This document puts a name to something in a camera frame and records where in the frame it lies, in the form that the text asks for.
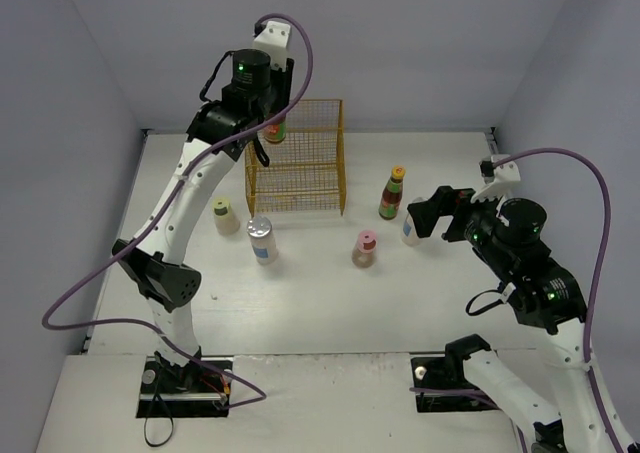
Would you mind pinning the yellow lid spice jar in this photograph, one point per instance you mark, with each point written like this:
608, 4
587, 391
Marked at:
225, 219

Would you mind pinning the yellow wire rack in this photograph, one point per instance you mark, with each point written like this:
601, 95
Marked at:
307, 170

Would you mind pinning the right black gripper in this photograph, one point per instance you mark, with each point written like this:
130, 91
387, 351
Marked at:
451, 211

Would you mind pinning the white shaker blue label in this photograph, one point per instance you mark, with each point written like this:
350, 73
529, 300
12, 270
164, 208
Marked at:
408, 234

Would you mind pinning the yellow cap sauce bottle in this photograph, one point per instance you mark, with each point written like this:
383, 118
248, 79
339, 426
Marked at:
275, 132
392, 194

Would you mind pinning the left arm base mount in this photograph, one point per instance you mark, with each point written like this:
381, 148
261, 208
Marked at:
194, 392

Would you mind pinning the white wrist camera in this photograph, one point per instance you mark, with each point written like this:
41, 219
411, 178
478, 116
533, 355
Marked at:
499, 176
273, 38

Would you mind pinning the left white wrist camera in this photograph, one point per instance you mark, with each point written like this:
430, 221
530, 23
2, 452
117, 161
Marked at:
273, 38

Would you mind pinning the pink lid spice jar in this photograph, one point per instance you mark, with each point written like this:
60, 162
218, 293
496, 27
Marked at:
364, 252

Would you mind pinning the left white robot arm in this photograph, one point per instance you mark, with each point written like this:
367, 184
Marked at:
154, 258

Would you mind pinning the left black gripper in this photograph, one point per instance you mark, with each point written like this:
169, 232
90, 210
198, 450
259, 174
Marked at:
282, 101

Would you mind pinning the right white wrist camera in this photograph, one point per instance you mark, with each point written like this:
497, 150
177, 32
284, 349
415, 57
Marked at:
499, 176

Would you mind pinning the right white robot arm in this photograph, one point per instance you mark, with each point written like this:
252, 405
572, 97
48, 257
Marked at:
548, 303

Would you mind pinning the silver lid white shaker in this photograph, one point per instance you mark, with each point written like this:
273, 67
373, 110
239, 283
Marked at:
262, 239

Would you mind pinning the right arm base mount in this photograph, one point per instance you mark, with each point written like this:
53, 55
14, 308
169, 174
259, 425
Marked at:
436, 391

